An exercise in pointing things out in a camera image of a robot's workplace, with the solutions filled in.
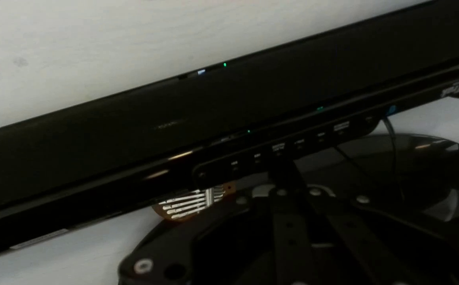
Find black computer monitor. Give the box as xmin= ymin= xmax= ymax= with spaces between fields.
xmin=0 ymin=0 xmax=459 ymax=263

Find brown striped small object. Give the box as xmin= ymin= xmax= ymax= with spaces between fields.
xmin=152 ymin=182 xmax=236 ymax=222

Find thin black cable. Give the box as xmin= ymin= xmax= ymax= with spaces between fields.
xmin=378 ymin=114 xmax=408 ymax=205

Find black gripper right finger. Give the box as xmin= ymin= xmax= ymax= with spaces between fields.
xmin=291 ymin=157 xmax=459 ymax=285

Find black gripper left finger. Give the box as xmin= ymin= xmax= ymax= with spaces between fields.
xmin=117 ymin=157 xmax=307 ymax=285

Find glossy black television stand base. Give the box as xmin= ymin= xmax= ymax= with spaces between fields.
xmin=291 ymin=132 xmax=459 ymax=224

